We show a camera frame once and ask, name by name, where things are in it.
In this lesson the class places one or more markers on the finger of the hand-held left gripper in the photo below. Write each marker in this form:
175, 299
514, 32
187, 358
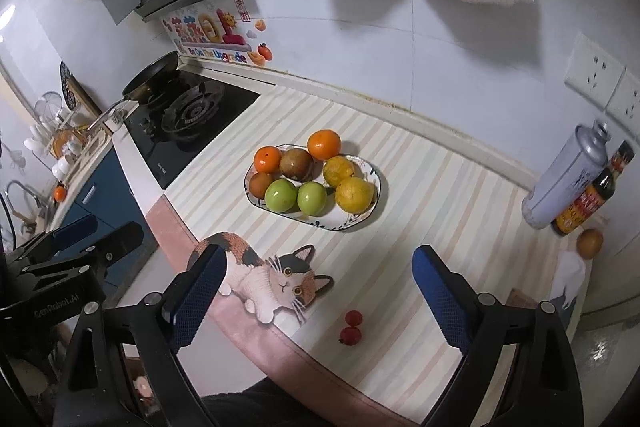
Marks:
120, 239
75, 225

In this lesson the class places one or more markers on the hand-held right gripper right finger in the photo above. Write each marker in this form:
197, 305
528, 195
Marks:
440, 297

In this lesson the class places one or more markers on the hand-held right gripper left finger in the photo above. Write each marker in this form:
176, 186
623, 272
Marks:
195, 302

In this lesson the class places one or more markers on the floral oval plate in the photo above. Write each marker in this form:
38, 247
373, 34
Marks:
345, 219

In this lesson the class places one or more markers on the small red-brown fruit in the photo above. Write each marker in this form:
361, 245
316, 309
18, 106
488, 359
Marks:
260, 185

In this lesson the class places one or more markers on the yellow orange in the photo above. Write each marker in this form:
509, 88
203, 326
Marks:
354, 194
339, 171

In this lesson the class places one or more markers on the green apple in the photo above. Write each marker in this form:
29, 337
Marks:
280, 195
312, 198

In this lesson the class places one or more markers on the orange mandarin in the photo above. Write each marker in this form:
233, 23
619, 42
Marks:
267, 159
324, 144

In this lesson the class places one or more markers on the large brown-green fruit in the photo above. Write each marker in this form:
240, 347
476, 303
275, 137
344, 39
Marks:
296, 164

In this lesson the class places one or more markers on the blue kitchen cabinet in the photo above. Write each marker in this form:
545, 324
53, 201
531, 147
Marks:
100, 202

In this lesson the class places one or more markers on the small orange fruit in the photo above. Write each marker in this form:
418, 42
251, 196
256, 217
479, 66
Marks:
60, 193

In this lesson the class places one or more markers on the metal faucet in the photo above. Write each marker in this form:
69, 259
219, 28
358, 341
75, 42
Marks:
22, 189

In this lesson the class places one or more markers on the small brown card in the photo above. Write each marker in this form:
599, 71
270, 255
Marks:
522, 298

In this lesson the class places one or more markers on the dish rack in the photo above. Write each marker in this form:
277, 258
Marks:
65, 142

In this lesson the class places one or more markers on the small red fruit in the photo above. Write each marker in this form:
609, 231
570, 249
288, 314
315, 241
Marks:
350, 335
354, 318

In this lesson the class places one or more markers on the cat-shaped mat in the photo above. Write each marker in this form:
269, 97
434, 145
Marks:
280, 277

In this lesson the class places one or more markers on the white mug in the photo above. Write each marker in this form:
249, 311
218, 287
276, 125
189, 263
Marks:
115, 120

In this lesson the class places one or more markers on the metal mesh strainer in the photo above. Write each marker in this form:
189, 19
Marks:
48, 103

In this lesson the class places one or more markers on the person's dark fleece clothing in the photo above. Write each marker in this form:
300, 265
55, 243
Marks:
260, 409

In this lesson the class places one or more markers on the wooden cutting board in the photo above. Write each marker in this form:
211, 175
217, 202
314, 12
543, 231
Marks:
85, 99

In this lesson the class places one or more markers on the white and blue packet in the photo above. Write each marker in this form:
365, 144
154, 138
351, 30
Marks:
567, 282

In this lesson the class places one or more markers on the black gas stove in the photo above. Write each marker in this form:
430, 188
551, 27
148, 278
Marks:
200, 117

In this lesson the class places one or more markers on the brown egg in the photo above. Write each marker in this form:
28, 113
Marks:
590, 242

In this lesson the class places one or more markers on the black frying pan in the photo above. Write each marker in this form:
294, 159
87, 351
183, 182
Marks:
152, 74

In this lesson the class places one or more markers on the grey gas canister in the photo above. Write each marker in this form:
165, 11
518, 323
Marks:
560, 177

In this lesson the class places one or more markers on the dark sauce bottle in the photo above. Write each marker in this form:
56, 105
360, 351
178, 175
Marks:
585, 202

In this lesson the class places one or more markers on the colourful wall sticker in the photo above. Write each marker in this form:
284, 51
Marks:
210, 32

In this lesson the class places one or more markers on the white wall socket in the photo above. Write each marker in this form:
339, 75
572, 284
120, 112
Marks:
594, 64
625, 94

